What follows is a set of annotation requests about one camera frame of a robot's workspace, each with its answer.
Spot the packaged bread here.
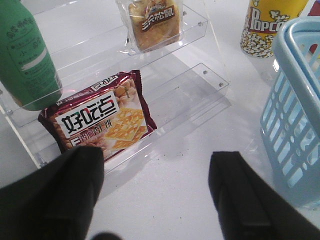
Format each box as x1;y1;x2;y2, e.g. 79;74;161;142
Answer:
116;0;183;55

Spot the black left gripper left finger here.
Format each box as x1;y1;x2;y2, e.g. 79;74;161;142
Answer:
0;146;104;240

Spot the green bottle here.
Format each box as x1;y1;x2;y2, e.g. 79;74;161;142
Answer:
0;0;62;111

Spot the light blue plastic basket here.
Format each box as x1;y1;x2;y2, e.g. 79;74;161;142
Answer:
260;16;320;209

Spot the maroon biscuit packet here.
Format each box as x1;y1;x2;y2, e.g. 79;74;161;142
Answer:
38;69;157;161

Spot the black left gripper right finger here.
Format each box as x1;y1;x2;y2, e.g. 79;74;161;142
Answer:
208;151;320;240

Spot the clear acrylic left shelf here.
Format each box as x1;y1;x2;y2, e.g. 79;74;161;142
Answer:
0;0;232;173

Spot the yellow popcorn paper cup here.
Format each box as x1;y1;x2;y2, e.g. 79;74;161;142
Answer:
240;0;308;58

